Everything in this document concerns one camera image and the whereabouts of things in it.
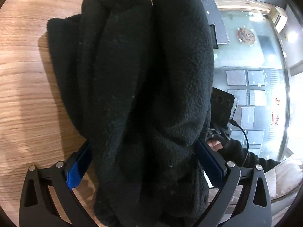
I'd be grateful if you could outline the black fleece jacket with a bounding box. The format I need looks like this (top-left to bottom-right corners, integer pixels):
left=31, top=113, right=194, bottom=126
left=47, top=0, right=214, bottom=226

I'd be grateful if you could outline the person right forearm black sleeve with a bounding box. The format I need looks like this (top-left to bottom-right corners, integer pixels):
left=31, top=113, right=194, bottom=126
left=218, top=139, right=280, bottom=173

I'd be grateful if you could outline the person right hand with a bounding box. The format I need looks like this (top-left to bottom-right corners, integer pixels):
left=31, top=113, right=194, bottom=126
left=207, top=140, right=223, bottom=152

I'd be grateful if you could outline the black mesh office chair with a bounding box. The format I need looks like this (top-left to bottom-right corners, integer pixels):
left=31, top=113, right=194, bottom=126
left=209, top=24, right=219, bottom=49

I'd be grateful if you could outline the grey whiteboard panel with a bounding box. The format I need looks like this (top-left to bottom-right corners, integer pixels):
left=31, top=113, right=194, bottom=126
left=201, top=0, right=230, bottom=45

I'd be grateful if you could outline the round red wall ornament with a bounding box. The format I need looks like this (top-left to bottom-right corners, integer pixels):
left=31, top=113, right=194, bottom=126
left=238, top=28, right=256, bottom=45

